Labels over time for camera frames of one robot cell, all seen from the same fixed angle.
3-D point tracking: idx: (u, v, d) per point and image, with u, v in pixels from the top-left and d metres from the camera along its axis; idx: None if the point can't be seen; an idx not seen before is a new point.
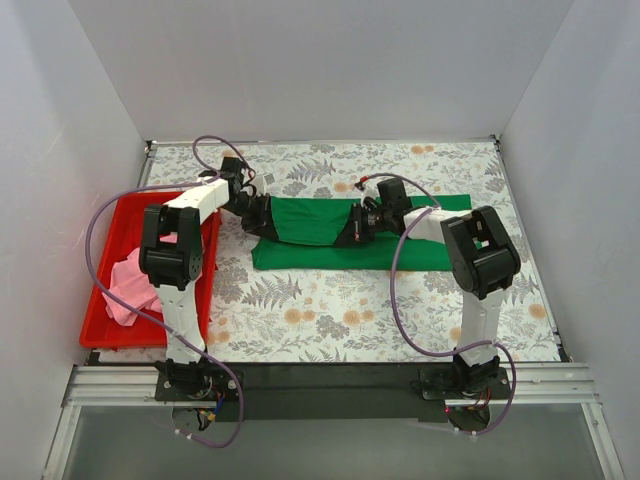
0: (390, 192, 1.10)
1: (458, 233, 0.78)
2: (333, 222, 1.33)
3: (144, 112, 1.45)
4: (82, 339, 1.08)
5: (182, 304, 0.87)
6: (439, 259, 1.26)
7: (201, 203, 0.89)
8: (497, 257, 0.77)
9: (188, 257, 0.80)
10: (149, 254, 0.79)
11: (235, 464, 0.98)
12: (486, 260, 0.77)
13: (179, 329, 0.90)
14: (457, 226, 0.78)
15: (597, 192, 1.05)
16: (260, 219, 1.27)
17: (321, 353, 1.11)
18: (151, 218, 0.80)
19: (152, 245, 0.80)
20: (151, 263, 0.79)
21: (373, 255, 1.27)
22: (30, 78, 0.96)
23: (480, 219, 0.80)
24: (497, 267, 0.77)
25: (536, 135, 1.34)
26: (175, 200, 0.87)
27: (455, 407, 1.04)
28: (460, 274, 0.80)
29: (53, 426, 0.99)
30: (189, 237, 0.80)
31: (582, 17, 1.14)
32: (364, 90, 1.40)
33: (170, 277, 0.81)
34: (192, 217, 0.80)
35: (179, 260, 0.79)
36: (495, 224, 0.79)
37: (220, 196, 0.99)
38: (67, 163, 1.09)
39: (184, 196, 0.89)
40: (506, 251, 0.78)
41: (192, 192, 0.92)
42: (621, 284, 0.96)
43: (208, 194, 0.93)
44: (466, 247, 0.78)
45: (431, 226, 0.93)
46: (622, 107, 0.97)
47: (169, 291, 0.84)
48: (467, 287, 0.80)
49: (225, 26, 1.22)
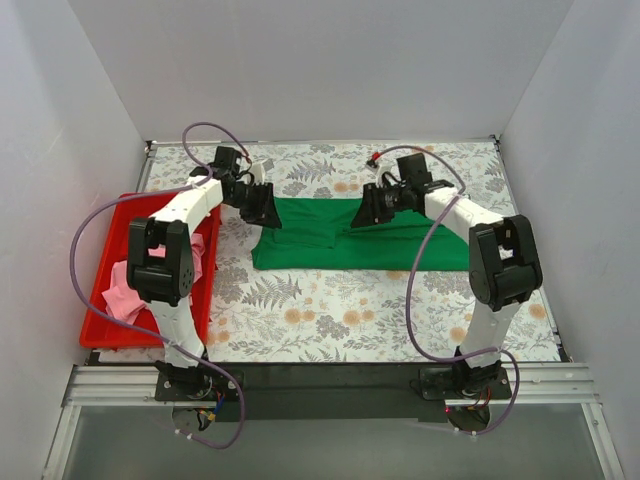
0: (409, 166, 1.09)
1: (486, 243, 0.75)
2: (333, 221, 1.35)
3: (144, 112, 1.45)
4: (82, 339, 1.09)
5: (177, 318, 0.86)
6: (439, 259, 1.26)
7: (191, 211, 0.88)
8: (518, 273, 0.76)
9: (178, 274, 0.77)
10: (137, 271, 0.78)
11: (234, 464, 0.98)
12: (506, 275, 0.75)
13: (175, 338, 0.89)
14: (487, 236, 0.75)
15: (597, 193, 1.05)
16: (260, 208, 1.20)
17: (321, 353, 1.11)
18: (137, 234, 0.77)
19: (140, 262, 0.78)
20: (140, 281, 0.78)
21: (373, 255, 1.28)
22: (31, 78, 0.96)
23: (511, 227, 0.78)
24: (516, 282, 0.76)
25: (536, 135, 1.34)
26: (163, 211, 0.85)
27: (455, 407, 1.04)
28: (478, 283, 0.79)
29: (53, 426, 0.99)
30: (176, 254, 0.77)
31: (582, 18, 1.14)
32: (364, 90, 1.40)
33: (162, 294, 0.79)
34: (179, 233, 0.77)
35: (168, 278, 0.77)
36: (525, 238, 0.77)
37: (209, 199, 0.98)
38: (67, 163, 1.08)
39: (173, 204, 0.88)
40: (529, 268, 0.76)
41: (181, 199, 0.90)
42: (621, 283, 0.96)
43: (197, 200, 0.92)
44: (491, 260, 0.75)
45: (457, 220, 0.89)
46: (622, 107, 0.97)
47: (160, 306, 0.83)
48: (483, 298, 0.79)
49: (225, 26, 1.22)
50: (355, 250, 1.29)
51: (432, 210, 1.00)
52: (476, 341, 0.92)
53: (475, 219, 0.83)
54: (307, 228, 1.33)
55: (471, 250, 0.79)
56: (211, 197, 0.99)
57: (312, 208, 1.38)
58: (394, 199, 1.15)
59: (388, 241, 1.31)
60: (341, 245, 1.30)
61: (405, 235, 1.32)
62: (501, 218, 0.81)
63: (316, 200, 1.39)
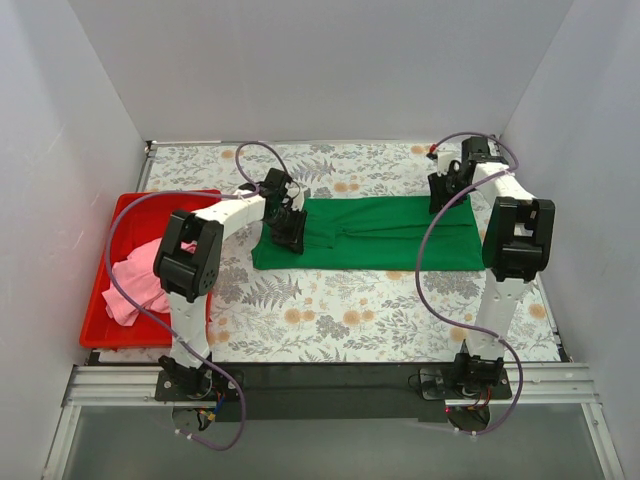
0: (472, 145, 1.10)
1: (503, 215, 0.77)
2: (333, 221, 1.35)
3: (144, 112, 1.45)
4: (81, 338, 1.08)
5: (190, 314, 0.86)
6: (439, 260, 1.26)
7: (230, 217, 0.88)
8: (525, 251, 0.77)
9: (201, 270, 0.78)
10: (165, 257, 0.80)
11: (234, 465, 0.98)
12: (514, 250, 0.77)
13: (184, 336, 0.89)
14: (508, 207, 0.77)
15: (597, 193, 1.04)
16: (293, 235, 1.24)
17: (321, 353, 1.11)
18: (174, 224, 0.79)
19: (170, 250, 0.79)
20: (165, 268, 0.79)
21: (373, 256, 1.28)
22: (30, 78, 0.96)
23: (536, 209, 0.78)
24: (521, 259, 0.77)
25: (536, 135, 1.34)
26: (204, 211, 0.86)
27: (455, 407, 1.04)
28: (488, 253, 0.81)
29: (53, 426, 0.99)
30: (205, 251, 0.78)
31: (582, 18, 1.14)
32: (364, 90, 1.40)
33: (180, 286, 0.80)
34: (212, 232, 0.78)
35: (191, 273, 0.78)
36: (545, 222, 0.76)
37: (251, 211, 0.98)
38: (68, 163, 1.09)
39: (216, 206, 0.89)
40: (539, 250, 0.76)
41: (222, 204, 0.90)
42: (621, 283, 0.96)
43: (240, 209, 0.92)
44: (504, 230, 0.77)
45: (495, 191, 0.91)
46: (622, 107, 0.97)
47: (177, 299, 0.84)
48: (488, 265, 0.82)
49: (225, 26, 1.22)
50: (355, 251, 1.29)
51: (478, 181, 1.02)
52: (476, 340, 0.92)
53: (508, 193, 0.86)
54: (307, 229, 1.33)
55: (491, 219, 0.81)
56: (254, 211, 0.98)
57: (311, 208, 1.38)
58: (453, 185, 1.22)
59: (388, 241, 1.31)
60: (341, 245, 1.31)
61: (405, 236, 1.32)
62: (532, 198, 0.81)
63: (316, 201, 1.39)
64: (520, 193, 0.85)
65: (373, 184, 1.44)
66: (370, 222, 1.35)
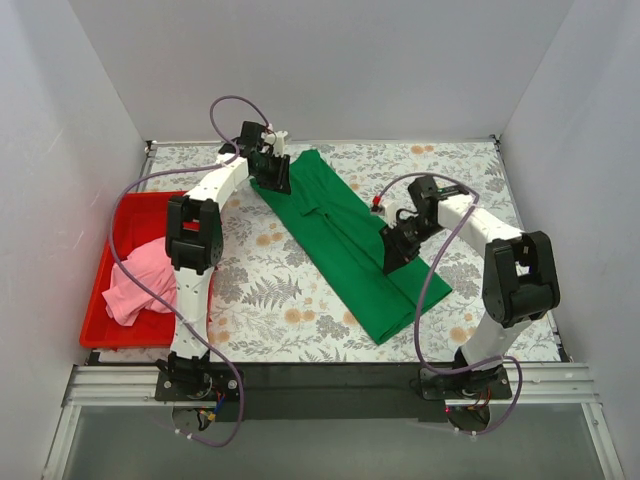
0: (419, 185, 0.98)
1: (502, 260, 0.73)
2: (329, 203, 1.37)
3: (144, 112, 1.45)
4: (82, 339, 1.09)
5: (198, 291, 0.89)
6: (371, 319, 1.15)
7: (220, 191, 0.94)
8: (534, 292, 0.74)
9: (209, 246, 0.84)
10: (175, 242, 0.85)
11: (234, 465, 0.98)
12: (523, 294, 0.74)
13: (189, 316, 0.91)
14: (504, 253, 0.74)
15: (597, 193, 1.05)
16: (277, 181, 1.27)
17: (321, 353, 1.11)
18: (174, 210, 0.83)
19: (177, 235, 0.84)
20: (175, 248, 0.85)
21: (313, 247, 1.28)
22: (30, 78, 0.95)
23: (529, 244, 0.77)
24: (532, 302, 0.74)
25: (536, 135, 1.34)
26: (194, 190, 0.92)
27: (455, 407, 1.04)
28: (493, 299, 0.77)
29: (53, 426, 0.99)
30: (210, 229, 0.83)
31: (582, 18, 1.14)
32: (365, 91, 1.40)
33: (190, 262, 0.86)
34: (211, 212, 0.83)
35: (200, 249, 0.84)
36: (544, 256, 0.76)
37: (236, 177, 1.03)
38: (67, 163, 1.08)
39: (204, 183, 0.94)
40: (547, 288, 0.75)
41: (210, 178, 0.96)
42: (620, 283, 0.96)
43: (227, 178, 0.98)
44: (509, 276, 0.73)
45: (474, 233, 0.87)
46: (622, 107, 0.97)
47: (187, 275, 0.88)
48: (496, 316, 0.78)
49: (225, 25, 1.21)
50: (306, 235, 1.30)
51: (446, 218, 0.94)
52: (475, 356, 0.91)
53: (492, 236, 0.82)
54: (304, 182, 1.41)
55: (487, 267, 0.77)
56: (240, 174, 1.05)
57: (322, 173, 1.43)
58: (414, 230, 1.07)
59: (336, 252, 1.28)
60: (312, 218, 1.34)
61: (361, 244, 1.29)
62: (519, 232, 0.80)
63: (334, 173, 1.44)
64: (502, 228, 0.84)
65: (373, 184, 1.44)
66: (335, 229, 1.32)
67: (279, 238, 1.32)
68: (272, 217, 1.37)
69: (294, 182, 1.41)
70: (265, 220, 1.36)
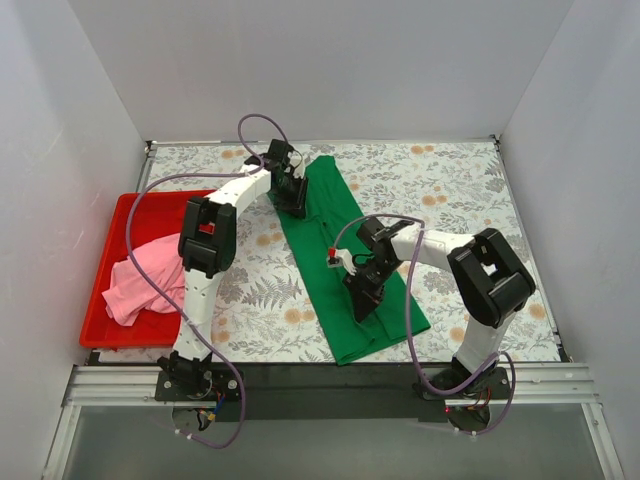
0: (367, 229, 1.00)
1: (468, 267, 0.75)
2: (330, 210, 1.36)
3: (144, 112, 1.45)
4: (82, 339, 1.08)
5: (205, 293, 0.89)
6: (341, 338, 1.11)
7: (240, 198, 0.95)
8: (511, 283, 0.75)
9: (221, 251, 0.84)
10: (188, 242, 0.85)
11: (234, 465, 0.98)
12: (500, 289, 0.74)
13: (194, 319, 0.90)
14: (467, 259, 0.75)
15: (597, 192, 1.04)
16: (297, 201, 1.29)
17: (321, 353, 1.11)
18: (192, 210, 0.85)
19: (191, 233, 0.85)
20: (187, 249, 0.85)
21: (300, 253, 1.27)
22: (30, 79, 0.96)
23: (486, 243, 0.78)
24: (513, 293, 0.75)
25: (536, 135, 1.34)
26: (216, 193, 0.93)
27: (455, 407, 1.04)
28: (476, 307, 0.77)
29: (53, 426, 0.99)
30: (225, 232, 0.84)
31: (582, 17, 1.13)
32: (365, 91, 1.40)
33: (201, 263, 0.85)
34: (228, 215, 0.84)
35: (212, 252, 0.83)
36: (504, 249, 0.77)
37: (258, 188, 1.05)
38: (67, 163, 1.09)
39: (225, 188, 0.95)
40: (519, 276, 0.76)
41: (232, 185, 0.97)
42: (621, 283, 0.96)
43: (247, 187, 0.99)
44: (479, 278, 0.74)
45: (431, 253, 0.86)
46: (622, 107, 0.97)
47: (196, 278, 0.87)
48: (485, 319, 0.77)
49: (225, 25, 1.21)
50: (297, 239, 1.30)
51: (405, 252, 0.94)
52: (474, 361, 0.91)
53: (449, 244, 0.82)
54: (312, 187, 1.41)
55: (458, 280, 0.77)
56: (261, 185, 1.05)
57: (332, 181, 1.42)
58: (377, 272, 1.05)
59: (322, 261, 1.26)
60: (311, 225, 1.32)
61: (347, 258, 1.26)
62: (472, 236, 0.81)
63: (342, 180, 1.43)
64: (456, 237, 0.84)
65: (373, 184, 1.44)
66: (327, 240, 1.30)
67: (279, 238, 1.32)
68: (272, 217, 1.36)
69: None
70: (265, 220, 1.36)
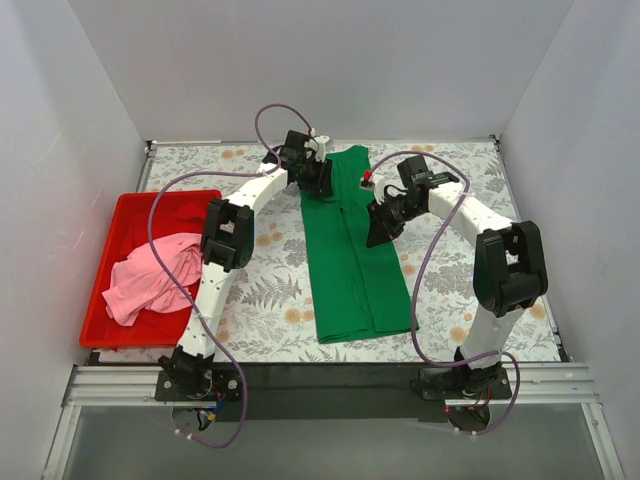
0: (410, 167, 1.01)
1: (494, 251, 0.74)
2: (351, 200, 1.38)
3: (144, 112, 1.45)
4: (82, 339, 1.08)
5: (220, 288, 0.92)
6: (329, 322, 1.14)
7: (257, 199, 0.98)
8: (524, 280, 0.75)
9: (240, 250, 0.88)
10: (209, 240, 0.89)
11: (234, 464, 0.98)
12: (514, 283, 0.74)
13: (205, 312, 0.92)
14: (495, 244, 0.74)
15: (598, 192, 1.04)
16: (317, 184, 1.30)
17: (321, 353, 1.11)
18: (213, 212, 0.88)
19: (212, 233, 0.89)
20: (209, 246, 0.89)
21: (312, 234, 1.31)
22: (31, 79, 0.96)
23: (519, 233, 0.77)
24: (523, 290, 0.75)
25: (536, 135, 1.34)
26: (234, 194, 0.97)
27: (455, 407, 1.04)
28: (484, 291, 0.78)
29: (53, 426, 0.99)
30: (243, 233, 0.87)
31: (582, 17, 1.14)
32: (365, 91, 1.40)
33: (221, 258, 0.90)
34: (248, 217, 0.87)
35: (231, 250, 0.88)
36: (533, 244, 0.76)
37: (275, 187, 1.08)
38: (68, 162, 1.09)
39: (244, 189, 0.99)
40: (535, 275, 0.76)
41: (250, 184, 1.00)
42: (620, 282, 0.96)
43: (265, 187, 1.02)
44: (500, 266, 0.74)
45: (465, 223, 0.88)
46: (621, 107, 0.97)
47: (213, 271, 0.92)
48: (487, 304, 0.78)
49: (226, 25, 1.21)
50: (313, 219, 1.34)
51: (437, 204, 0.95)
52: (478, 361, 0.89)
53: (482, 225, 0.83)
54: (340, 173, 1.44)
55: (478, 259, 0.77)
56: (278, 184, 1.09)
57: (361, 171, 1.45)
58: (401, 211, 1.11)
59: (330, 250, 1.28)
60: (332, 213, 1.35)
61: (354, 245, 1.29)
62: (510, 223, 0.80)
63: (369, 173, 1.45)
64: (494, 218, 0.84)
65: None
66: (341, 224, 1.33)
67: (279, 238, 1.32)
68: (272, 217, 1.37)
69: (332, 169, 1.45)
70: (265, 220, 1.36)
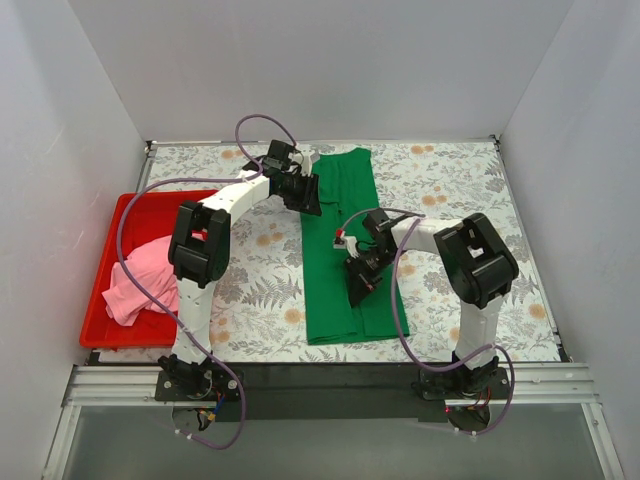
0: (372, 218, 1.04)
1: (452, 245, 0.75)
2: (351, 201, 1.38)
3: (144, 112, 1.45)
4: (82, 339, 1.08)
5: (199, 302, 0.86)
6: (328, 325, 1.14)
7: (235, 204, 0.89)
8: (494, 266, 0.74)
9: (213, 259, 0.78)
10: (178, 248, 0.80)
11: (235, 464, 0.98)
12: (485, 271, 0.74)
13: (190, 326, 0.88)
14: (451, 239, 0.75)
15: (598, 192, 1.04)
16: (304, 201, 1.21)
17: (321, 353, 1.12)
18: (184, 216, 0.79)
19: (182, 240, 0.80)
20: (178, 256, 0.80)
21: (311, 235, 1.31)
22: (31, 79, 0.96)
23: (472, 227, 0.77)
24: (496, 275, 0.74)
25: (536, 135, 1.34)
26: (210, 199, 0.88)
27: (455, 407, 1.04)
28: (460, 285, 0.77)
29: (53, 426, 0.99)
30: (217, 241, 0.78)
31: (582, 17, 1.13)
32: (365, 91, 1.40)
33: (192, 272, 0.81)
34: (222, 221, 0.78)
35: (203, 261, 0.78)
36: (488, 231, 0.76)
37: (256, 194, 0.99)
38: (67, 162, 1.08)
39: (220, 194, 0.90)
40: (503, 258, 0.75)
41: (228, 190, 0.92)
42: (621, 283, 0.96)
43: (245, 194, 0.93)
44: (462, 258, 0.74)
45: (423, 238, 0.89)
46: (621, 107, 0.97)
47: (188, 287, 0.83)
48: (469, 298, 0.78)
49: (225, 25, 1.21)
50: (312, 220, 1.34)
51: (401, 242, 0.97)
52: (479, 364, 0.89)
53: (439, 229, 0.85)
54: (340, 174, 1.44)
55: (443, 258, 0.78)
56: (260, 191, 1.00)
57: (361, 172, 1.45)
58: (376, 258, 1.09)
59: (328, 251, 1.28)
60: (331, 215, 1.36)
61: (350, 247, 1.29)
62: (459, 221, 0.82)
63: (369, 172, 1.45)
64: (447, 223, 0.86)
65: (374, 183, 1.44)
66: (339, 225, 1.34)
67: (279, 239, 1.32)
68: (272, 217, 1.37)
69: (332, 169, 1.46)
70: (265, 220, 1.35)
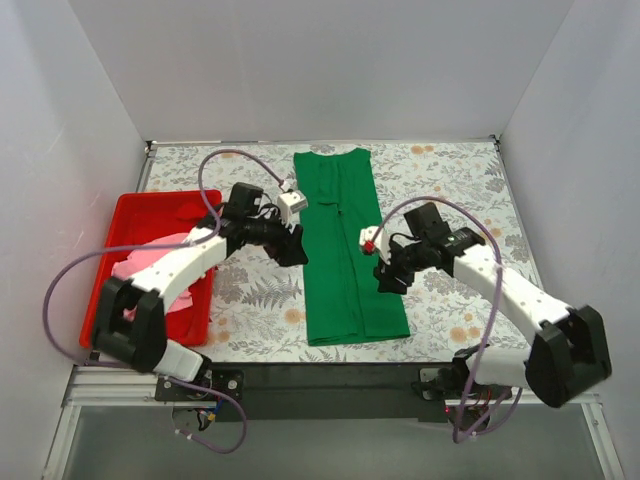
0: (422, 219, 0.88)
1: (559, 346, 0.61)
2: (351, 201, 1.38)
3: (144, 113, 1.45)
4: (82, 339, 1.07)
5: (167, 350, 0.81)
6: (328, 326, 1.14)
7: (176, 277, 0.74)
8: (592, 374, 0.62)
9: (142, 348, 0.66)
10: (101, 336, 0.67)
11: (235, 465, 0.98)
12: (580, 378, 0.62)
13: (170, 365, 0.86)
14: (557, 339, 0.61)
15: (598, 192, 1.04)
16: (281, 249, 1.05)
17: (321, 353, 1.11)
18: (108, 297, 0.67)
19: (106, 327, 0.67)
20: (101, 344, 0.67)
21: (311, 236, 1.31)
22: (30, 78, 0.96)
23: (577, 319, 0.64)
24: (588, 384, 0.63)
25: (535, 135, 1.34)
26: (144, 272, 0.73)
27: (455, 407, 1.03)
28: (541, 383, 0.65)
29: (53, 426, 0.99)
30: (143, 329, 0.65)
31: (582, 17, 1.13)
32: (365, 91, 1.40)
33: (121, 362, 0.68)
34: (150, 306, 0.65)
35: (130, 351, 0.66)
36: (598, 334, 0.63)
37: (207, 259, 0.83)
38: (67, 163, 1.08)
39: (158, 265, 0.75)
40: (603, 369, 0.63)
41: (169, 258, 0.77)
42: (621, 284, 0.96)
43: (190, 261, 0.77)
44: (564, 363, 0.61)
45: (510, 306, 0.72)
46: (621, 107, 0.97)
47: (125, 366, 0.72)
48: (545, 397, 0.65)
49: (225, 26, 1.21)
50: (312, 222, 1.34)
51: (464, 275, 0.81)
52: (481, 369, 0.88)
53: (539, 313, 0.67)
54: (340, 174, 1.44)
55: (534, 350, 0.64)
56: (212, 256, 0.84)
57: (361, 173, 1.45)
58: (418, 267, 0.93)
59: (328, 252, 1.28)
60: (331, 215, 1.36)
61: (348, 247, 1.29)
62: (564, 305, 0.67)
63: (369, 172, 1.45)
64: (545, 300, 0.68)
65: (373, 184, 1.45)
66: (338, 226, 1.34)
67: None
68: None
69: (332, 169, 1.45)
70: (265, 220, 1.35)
